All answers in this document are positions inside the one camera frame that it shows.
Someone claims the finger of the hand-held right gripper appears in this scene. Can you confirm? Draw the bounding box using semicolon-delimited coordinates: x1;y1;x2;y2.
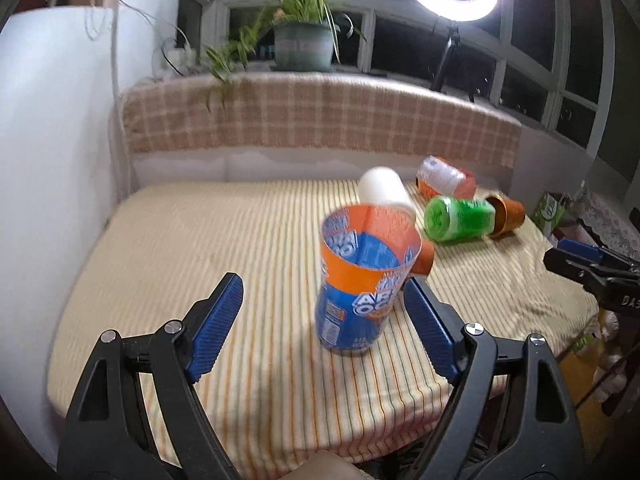
556;238;640;273
543;249;608;288

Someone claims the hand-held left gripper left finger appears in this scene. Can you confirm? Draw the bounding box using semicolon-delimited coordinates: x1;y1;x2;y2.
56;272;246;480

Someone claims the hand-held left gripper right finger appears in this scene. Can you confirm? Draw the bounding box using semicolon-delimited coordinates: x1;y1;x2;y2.
402;276;588;480

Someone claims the blue and orange printed cup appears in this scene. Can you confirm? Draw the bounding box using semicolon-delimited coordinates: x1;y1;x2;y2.
314;204;423;357

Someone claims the small orange cup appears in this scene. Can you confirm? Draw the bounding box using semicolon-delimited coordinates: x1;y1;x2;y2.
409;236;437;277

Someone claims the brown orange cup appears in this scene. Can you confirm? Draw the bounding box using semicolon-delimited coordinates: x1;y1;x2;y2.
486;195;527;239

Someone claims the green plastic cup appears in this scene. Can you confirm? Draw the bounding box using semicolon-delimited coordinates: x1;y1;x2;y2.
424;196;497;244

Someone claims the white cup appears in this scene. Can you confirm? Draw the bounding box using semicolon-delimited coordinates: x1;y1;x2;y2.
357;166;417;218

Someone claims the green box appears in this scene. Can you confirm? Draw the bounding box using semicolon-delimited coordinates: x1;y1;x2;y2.
531;191;576;236

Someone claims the patterned lace cloth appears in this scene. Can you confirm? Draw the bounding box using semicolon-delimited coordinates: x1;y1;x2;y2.
585;189;640;253

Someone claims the black light stand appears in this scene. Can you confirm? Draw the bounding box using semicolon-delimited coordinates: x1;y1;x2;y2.
430;17;462;92

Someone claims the plaid cloth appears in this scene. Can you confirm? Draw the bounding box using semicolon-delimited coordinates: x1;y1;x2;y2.
122;71;522;169

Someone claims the potted spider plant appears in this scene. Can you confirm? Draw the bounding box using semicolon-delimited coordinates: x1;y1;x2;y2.
200;0;368;108

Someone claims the white window frame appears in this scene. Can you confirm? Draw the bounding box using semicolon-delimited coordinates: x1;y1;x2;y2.
177;0;622;150

